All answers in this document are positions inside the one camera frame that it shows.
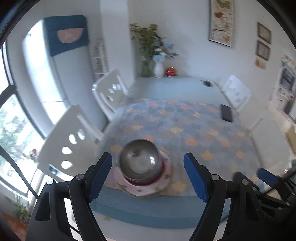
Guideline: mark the grey refrigerator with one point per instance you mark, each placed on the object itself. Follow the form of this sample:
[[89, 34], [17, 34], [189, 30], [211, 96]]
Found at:
[[63, 80]]

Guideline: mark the pink square flower plate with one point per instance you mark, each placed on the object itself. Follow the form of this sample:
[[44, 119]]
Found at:
[[149, 188]]

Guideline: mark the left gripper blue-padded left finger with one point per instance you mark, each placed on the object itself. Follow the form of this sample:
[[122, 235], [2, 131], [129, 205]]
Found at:
[[49, 218]]

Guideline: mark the steel bowl red exterior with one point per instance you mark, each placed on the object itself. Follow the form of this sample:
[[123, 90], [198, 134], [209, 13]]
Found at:
[[140, 161]]

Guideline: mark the red lidded tea cup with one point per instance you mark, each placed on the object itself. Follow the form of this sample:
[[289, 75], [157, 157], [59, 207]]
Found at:
[[171, 72]]

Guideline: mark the black smartphone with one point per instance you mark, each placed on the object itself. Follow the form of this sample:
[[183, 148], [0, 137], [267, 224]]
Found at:
[[226, 113]]

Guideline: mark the scalloped fan pattern tablecloth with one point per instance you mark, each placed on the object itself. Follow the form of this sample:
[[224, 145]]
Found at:
[[178, 127]]

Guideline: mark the television on white cabinet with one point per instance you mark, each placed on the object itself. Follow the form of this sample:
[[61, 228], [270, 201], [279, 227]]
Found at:
[[283, 95]]

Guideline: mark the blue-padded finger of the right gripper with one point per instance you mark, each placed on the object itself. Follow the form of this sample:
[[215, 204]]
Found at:
[[262, 174]]

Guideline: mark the blue cloth with pink patch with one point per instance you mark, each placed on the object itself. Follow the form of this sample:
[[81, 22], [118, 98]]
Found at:
[[66, 33]]

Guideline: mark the small framed picture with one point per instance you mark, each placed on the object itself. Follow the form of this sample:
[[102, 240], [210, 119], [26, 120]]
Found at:
[[262, 50], [263, 33]]

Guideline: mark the white wall shelf rack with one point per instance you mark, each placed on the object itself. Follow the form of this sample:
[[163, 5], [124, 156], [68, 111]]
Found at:
[[98, 59]]

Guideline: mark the light blue table mat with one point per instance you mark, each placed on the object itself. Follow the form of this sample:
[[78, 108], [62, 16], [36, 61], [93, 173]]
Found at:
[[160, 211]]

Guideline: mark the white chair far left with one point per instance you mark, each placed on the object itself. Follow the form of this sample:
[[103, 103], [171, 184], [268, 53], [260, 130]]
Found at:
[[109, 92]]

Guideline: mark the large framed flower painting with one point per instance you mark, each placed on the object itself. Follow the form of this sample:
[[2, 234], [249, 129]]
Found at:
[[222, 22]]

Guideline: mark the small black round object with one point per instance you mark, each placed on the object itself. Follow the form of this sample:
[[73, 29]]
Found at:
[[207, 83]]

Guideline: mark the white chair far right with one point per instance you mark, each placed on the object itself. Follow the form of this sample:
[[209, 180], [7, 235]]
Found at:
[[241, 99]]

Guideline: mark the white ceramic vase blue flowers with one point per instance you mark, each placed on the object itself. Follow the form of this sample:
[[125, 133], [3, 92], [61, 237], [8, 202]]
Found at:
[[161, 57]]

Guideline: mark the white chair near left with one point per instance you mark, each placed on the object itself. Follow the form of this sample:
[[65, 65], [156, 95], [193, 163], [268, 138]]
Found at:
[[70, 147]]

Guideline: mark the small framed picture upper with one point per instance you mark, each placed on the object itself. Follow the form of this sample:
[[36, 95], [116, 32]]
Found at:
[[263, 33]]

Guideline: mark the small framed picture lower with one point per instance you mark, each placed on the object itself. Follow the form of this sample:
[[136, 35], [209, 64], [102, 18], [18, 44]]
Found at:
[[262, 50]]

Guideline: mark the white chair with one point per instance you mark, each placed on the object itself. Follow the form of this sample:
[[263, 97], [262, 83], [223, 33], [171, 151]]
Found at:
[[70, 147], [241, 99], [109, 92]]

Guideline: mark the glass vase yellow-green stems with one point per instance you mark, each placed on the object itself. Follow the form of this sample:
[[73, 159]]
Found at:
[[149, 43]]

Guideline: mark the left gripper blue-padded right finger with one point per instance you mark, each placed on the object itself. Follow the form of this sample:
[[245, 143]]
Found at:
[[244, 220]]

